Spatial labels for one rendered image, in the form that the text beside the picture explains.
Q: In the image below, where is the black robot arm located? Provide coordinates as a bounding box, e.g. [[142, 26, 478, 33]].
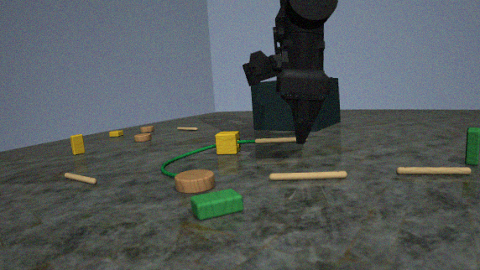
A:
[[243, 0, 338, 86]]

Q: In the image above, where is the round wooden button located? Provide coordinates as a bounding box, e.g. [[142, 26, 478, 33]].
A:
[[175, 169, 215, 194]]

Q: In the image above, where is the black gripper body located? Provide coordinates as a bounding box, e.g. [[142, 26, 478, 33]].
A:
[[276, 32, 331, 97]]

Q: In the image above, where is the green rectangular block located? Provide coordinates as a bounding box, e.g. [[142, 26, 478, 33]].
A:
[[465, 127, 480, 165], [190, 189, 244, 221]]

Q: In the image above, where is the green string with wooden stick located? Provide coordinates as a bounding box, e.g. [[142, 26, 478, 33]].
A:
[[160, 137, 296, 178]]

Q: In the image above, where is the small brown wooden disc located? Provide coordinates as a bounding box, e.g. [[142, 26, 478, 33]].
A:
[[141, 126, 154, 132], [134, 133, 152, 143]]

